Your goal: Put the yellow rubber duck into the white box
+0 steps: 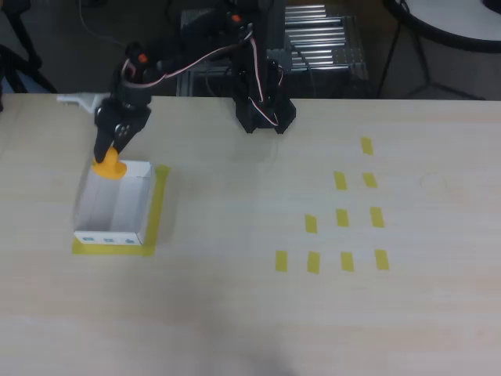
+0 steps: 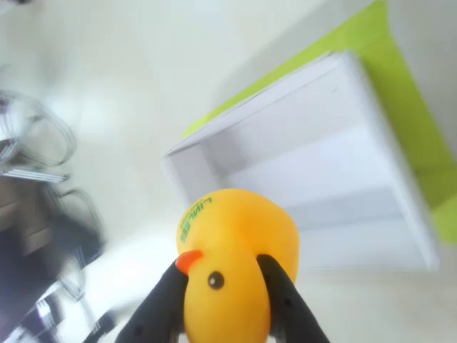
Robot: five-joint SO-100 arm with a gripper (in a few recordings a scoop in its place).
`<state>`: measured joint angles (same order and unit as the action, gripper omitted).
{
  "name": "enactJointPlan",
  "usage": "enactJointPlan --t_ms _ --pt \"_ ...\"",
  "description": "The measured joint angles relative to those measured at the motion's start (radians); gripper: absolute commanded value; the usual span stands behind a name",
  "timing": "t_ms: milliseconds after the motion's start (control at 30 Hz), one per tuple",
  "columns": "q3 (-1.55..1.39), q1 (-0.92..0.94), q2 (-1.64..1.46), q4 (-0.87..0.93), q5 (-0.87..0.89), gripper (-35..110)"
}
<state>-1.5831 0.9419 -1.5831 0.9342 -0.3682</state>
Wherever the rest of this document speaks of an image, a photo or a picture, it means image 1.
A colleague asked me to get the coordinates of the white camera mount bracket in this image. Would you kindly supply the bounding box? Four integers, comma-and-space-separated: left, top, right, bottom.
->
56, 92, 106, 115

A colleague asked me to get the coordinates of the black office chair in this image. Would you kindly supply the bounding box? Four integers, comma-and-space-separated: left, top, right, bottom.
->
0, 0, 56, 95

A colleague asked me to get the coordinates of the white cardboard box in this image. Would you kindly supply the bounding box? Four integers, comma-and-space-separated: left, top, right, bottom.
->
73, 159, 153, 247

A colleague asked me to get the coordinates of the long yellow tape strip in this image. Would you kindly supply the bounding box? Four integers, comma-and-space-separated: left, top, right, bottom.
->
141, 164, 171, 258
71, 239, 156, 258

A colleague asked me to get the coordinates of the thin white floor cable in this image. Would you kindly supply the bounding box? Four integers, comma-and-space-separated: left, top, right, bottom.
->
77, 0, 130, 48

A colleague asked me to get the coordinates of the yellow rubber duck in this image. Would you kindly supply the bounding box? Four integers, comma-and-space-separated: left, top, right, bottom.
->
92, 146, 128, 182

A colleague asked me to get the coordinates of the round white table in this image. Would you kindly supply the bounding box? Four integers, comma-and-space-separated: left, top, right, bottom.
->
385, 0, 501, 52

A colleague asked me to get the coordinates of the metal rack with aluminium rails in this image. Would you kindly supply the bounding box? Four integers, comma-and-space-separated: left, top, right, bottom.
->
176, 3, 369, 97

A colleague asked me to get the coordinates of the black table leg frame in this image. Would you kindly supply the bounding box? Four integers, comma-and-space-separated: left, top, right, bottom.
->
376, 15, 488, 101

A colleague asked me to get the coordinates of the red white servo cable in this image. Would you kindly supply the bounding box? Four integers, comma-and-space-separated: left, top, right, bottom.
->
121, 23, 285, 127

